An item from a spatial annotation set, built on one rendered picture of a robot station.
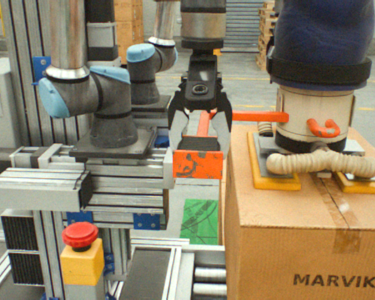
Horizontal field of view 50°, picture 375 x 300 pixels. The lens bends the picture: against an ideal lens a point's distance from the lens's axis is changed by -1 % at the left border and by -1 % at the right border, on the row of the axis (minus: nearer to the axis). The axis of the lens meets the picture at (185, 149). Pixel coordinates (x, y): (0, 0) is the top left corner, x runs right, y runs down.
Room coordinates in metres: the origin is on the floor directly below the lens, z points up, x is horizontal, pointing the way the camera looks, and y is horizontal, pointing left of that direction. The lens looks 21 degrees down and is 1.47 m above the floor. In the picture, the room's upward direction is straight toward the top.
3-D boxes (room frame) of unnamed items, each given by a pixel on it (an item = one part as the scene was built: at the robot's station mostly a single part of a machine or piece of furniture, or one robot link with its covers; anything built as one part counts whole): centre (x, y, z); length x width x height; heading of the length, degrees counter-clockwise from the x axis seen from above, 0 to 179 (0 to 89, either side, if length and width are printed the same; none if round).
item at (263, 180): (0.95, -0.22, 1.10); 0.34 x 0.10 x 0.05; 175
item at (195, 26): (0.70, -0.03, 1.42); 0.08 x 0.08 x 0.05
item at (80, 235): (0.68, 0.21, 1.02); 0.07 x 0.07 x 0.04
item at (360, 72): (0.94, -0.31, 1.32); 0.23 x 0.23 x 0.04
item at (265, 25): (8.74, -2.08, 0.65); 1.29 x 1.10 x 1.31; 175
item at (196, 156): (0.67, -0.02, 1.20); 0.09 x 0.08 x 0.05; 85
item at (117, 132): (1.20, 0.23, 1.09); 0.15 x 0.15 x 0.10
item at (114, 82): (1.20, 0.23, 1.20); 0.13 x 0.12 x 0.14; 130
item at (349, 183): (0.94, -0.40, 1.10); 0.34 x 0.10 x 0.05; 175
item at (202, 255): (1.22, -0.33, 0.58); 0.70 x 0.03 x 0.06; 86
